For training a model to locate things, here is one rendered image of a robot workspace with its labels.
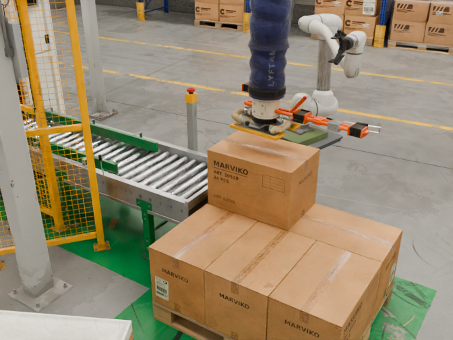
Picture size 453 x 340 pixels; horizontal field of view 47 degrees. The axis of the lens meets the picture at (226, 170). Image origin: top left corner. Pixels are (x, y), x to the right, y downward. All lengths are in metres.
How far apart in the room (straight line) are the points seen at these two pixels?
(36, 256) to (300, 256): 1.68
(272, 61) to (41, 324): 1.85
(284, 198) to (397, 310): 1.08
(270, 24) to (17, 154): 1.62
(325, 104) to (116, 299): 2.04
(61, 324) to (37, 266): 1.68
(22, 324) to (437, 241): 3.23
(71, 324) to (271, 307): 1.17
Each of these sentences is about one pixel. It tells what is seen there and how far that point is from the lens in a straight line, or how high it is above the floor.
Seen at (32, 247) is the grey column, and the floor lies 0.40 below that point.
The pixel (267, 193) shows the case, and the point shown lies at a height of 0.76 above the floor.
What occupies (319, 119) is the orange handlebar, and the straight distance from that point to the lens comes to 3.01.
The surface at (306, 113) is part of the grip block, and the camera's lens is 3.04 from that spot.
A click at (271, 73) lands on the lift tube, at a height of 1.46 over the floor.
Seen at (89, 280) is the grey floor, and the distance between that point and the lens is 3.81.
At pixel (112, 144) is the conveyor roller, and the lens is 4.50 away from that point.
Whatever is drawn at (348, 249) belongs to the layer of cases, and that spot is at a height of 0.54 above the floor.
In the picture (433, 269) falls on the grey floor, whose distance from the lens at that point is 4.07.
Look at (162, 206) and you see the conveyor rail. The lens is 3.56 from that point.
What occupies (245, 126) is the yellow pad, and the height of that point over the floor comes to 1.12.
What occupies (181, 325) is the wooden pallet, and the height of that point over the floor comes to 0.02.
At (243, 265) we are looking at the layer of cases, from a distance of 2.93.
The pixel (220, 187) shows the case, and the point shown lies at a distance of 3.36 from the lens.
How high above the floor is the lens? 2.31
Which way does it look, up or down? 27 degrees down
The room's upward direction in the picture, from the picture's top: straight up
